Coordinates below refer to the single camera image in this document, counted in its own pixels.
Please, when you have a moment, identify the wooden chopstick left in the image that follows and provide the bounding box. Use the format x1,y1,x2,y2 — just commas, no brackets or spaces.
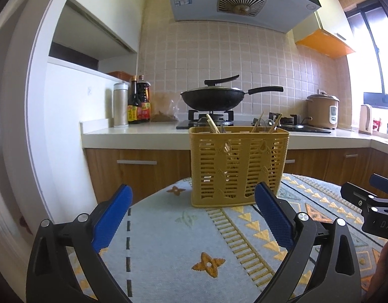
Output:
205,114,220,133

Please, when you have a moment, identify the wooden chopstick right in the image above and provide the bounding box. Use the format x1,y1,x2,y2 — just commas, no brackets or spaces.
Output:
269,114,282,133

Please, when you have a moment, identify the brown box on ledge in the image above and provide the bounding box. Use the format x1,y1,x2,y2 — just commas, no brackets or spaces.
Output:
108,71,132,82

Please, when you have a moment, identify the dark soy sauce bottle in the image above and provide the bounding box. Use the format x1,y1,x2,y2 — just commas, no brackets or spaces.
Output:
127,75,142,124

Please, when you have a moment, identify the yellow plastic utensil basket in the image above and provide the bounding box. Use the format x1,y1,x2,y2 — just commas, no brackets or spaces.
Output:
188,126,290,208

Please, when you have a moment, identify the grey range hood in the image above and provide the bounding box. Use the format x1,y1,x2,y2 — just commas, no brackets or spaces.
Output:
170,0,321,33

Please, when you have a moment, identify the black gas stove top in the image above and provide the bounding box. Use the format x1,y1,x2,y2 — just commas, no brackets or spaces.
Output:
176,110,331,134

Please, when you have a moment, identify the wooden chopstick middle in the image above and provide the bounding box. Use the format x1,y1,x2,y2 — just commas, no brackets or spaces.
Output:
251,112,264,133

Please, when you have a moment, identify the orange wall cabinet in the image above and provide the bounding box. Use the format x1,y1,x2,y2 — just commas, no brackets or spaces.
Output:
293,0,354,59

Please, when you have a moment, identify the brown rice cooker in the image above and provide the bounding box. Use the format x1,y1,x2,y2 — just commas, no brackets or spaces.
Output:
306,94,340,129

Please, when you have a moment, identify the clear bag of brown food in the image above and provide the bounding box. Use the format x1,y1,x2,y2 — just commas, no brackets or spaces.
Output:
151,92,178,122

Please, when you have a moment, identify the patterned light blue tablecloth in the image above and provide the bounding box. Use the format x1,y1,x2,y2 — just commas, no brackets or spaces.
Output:
67,173,388,303

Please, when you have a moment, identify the steel thermos bottle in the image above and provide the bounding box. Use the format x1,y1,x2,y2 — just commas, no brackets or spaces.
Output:
113,82,128,127

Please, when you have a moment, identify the red label sauce bottle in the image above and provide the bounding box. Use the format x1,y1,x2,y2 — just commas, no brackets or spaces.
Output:
137,75,151,122

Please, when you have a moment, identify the wooden chopstick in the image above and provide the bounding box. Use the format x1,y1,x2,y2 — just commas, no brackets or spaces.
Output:
269,114,282,133
251,112,264,133
205,114,220,133

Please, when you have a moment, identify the black wok with lid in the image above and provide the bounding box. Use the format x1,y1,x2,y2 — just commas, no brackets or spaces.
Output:
181,74,283,112

